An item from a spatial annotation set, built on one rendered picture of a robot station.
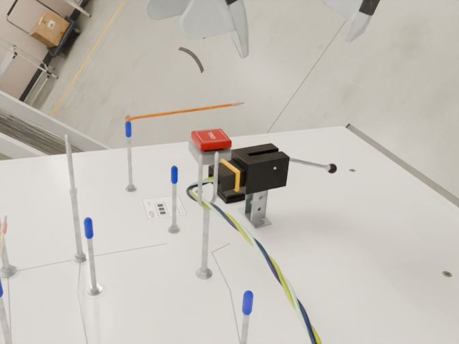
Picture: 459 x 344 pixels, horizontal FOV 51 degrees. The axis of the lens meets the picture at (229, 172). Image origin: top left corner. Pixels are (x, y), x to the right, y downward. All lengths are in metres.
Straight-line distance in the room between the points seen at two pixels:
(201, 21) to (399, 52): 1.91
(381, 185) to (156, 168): 0.33
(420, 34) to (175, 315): 1.97
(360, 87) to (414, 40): 0.30
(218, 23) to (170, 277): 0.26
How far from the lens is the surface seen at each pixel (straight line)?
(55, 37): 7.68
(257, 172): 0.55
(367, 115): 2.19
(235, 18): 0.44
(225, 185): 0.54
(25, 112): 1.37
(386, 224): 0.65
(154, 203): 0.63
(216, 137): 0.74
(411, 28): 2.36
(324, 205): 0.66
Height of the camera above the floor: 1.48
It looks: 33 degrees down
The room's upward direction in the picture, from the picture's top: 60 degrees counter-clockwise
